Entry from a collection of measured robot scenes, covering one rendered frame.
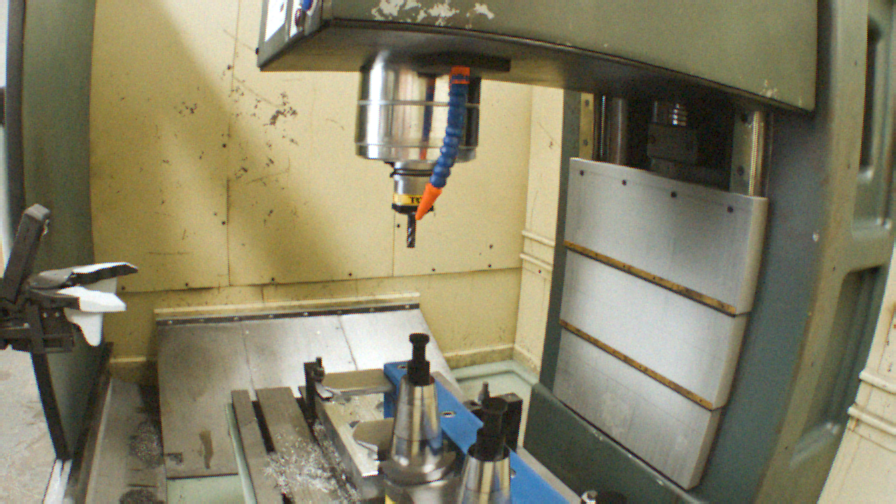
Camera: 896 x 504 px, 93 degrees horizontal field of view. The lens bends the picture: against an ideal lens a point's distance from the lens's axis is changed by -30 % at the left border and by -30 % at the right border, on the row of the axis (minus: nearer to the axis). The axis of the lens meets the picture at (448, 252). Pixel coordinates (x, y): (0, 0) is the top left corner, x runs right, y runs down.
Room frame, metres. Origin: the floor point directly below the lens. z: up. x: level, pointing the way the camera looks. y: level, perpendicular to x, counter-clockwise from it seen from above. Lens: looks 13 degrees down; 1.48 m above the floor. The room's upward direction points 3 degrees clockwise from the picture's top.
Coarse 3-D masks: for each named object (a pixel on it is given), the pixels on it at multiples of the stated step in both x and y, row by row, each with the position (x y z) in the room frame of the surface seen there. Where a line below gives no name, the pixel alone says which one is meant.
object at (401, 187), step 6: (396, 180) 0.75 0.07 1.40; (396, 186) 0.75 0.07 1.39; (402, 186) 0.74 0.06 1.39; (408, 186) 0.74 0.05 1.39; (414, 186) 0.74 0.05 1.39; (420, 186) 0.74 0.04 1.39; (396, 192) 0.75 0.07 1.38; (402, 192) 0.74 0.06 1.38; (408, 192) 0.74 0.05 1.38; (414, 192) 0.74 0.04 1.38; (420, 192) 0.74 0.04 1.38; (402, 204) 0.74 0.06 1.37; (408, 204) 0.74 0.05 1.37
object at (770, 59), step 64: (384, 0) 0.40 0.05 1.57; (448, 0) 0.42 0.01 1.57; (512, 0) 0.44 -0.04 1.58; (576, 0) 0.47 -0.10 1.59; (640, 0) 0.50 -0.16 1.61; (704, 0) 0.55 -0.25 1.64; (768, 0) 0.60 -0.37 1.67; (256, 64) 0.77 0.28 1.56; (320, 64) 0.70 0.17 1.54; (512, 64) 0.62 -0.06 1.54; (576, 64) 0.55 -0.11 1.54; (640, 64) 0.51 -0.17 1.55; (704, 64) 0.55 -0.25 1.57; (768, 64) 0.60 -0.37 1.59
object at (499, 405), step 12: (492, 408) 0.29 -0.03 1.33; (504, 408) 0.29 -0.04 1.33; (492, 420) 0.29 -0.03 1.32; (480, 432) 0.30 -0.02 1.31; (492, 432) 0.29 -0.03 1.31; (504, 432) 0.30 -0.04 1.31; (480, 444) 0.29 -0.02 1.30; (492, 444) 0.29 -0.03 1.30; (480, 456) 0.29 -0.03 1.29; (492, 456) 0.29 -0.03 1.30
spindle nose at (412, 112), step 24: (360, 72) 0.73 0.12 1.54; (384, 72) 0.69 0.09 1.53; (408, 72) 0.68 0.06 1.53; (360, 96) 0.72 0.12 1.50; (384, 96) 0.69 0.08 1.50; (408, 96) 0.68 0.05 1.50; (432, 96) 0.68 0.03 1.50; (480, 96) 0.75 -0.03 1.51; (360, 120) 0.72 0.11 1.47; (384, 120) 0.69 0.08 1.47; (408, 120) 0.68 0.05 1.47; (432, 120) 0.68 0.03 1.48; (360, 144) 0.72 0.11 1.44; (384, 144) 0.69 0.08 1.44; (408, 144) 0.68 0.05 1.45; (432, 144) 0.69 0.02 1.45
